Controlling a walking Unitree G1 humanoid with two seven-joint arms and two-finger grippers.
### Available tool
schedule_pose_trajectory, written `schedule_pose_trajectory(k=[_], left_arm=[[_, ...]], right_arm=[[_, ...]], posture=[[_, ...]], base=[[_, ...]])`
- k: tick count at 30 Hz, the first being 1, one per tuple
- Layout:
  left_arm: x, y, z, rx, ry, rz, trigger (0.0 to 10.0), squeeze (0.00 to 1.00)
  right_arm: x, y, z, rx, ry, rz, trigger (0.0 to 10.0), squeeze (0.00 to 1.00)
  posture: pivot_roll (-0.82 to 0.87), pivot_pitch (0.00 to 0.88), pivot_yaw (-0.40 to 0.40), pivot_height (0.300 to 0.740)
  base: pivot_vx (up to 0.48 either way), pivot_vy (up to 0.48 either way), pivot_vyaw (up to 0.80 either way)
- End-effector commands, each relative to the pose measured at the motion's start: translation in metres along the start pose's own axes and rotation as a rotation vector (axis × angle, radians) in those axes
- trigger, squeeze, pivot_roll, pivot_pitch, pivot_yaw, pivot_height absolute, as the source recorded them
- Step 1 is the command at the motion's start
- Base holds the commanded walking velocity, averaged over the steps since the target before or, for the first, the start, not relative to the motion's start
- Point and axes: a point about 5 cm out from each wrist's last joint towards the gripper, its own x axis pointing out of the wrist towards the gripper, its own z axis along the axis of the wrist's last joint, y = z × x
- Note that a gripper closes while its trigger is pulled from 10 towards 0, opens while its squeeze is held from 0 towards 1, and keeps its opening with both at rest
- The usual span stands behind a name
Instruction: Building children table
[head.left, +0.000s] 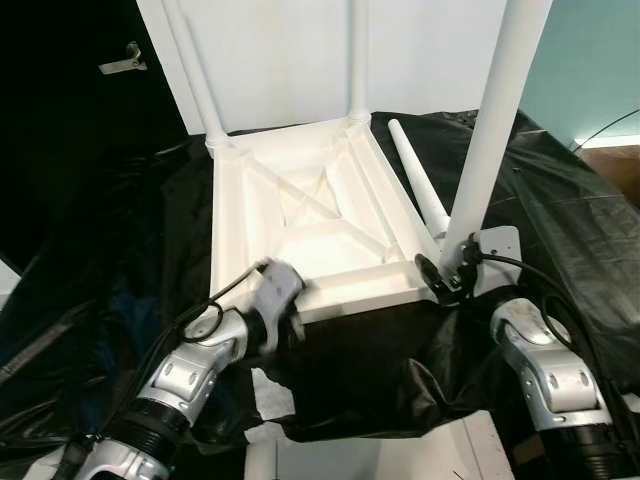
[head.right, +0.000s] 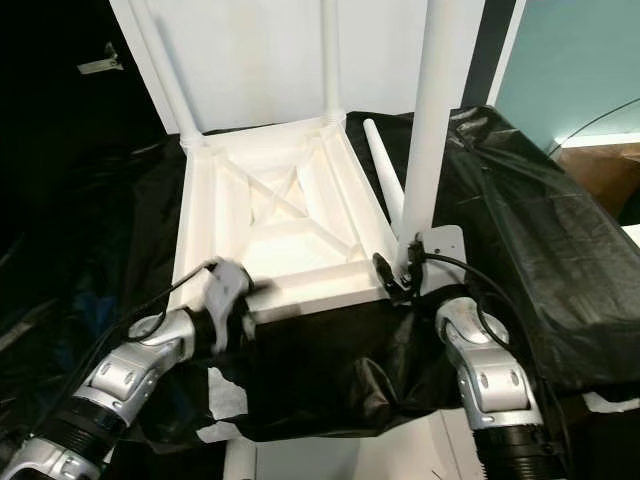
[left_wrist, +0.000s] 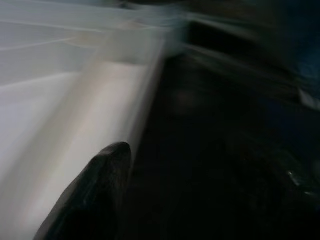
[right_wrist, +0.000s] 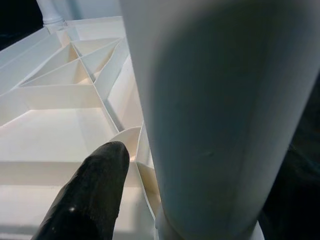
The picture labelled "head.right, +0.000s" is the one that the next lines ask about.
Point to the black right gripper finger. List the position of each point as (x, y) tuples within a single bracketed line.
[(385, 275)]

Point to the white plastic table top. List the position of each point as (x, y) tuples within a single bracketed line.
[(220, 230)]

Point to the white tapered table leg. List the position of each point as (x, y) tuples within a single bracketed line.
[(435, 120), (168, 80), (380, 165), (332, 60)]

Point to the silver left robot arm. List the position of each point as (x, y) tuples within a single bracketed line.
[(130, 375)]

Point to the black plastic table cover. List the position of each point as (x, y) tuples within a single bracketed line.
[(560, 260)]

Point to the brown wooden furniture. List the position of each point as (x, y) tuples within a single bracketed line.
[(605, 180)]

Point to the black door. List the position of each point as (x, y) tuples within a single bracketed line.
[(60, 130)]

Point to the teal glass panel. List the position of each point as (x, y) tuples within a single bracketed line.
[(580, 60)]

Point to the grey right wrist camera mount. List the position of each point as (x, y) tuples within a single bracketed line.
[(445, 250)]

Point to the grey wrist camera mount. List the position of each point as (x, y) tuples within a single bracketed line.
[(445, 250), (228, 285)]

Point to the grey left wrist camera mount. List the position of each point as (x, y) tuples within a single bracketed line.
[(228, 285)]

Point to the black wall pillar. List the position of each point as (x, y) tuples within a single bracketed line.
[(490, 50)]

